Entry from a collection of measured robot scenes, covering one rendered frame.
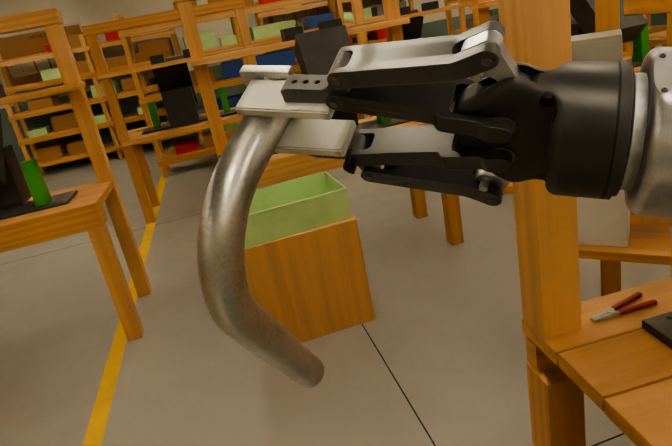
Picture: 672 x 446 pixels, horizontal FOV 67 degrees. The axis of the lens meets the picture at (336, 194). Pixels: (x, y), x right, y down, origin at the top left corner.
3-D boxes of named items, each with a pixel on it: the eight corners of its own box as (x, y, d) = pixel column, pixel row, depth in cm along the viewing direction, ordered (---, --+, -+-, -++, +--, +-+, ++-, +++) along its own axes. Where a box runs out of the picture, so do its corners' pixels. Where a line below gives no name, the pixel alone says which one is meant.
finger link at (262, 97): (331, 121, 32) (328, 112, 32) (237, 116, 35) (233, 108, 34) (345, 88, 34) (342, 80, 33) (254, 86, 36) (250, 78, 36)
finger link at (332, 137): (354, 118, 36) (357, 126, 37) (269, 116, 39) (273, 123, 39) (342, 150, 34) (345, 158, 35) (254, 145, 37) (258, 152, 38)
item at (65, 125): (204, 140, 946) (170, 15, 876) (32, 179, 890) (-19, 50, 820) (203, 135, 997) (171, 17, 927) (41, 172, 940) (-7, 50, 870)
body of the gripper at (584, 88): (616, 135, 33) (470, 128, 36) (643, 22, 26) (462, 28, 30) (615, 232, 29) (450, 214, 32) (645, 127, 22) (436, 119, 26)
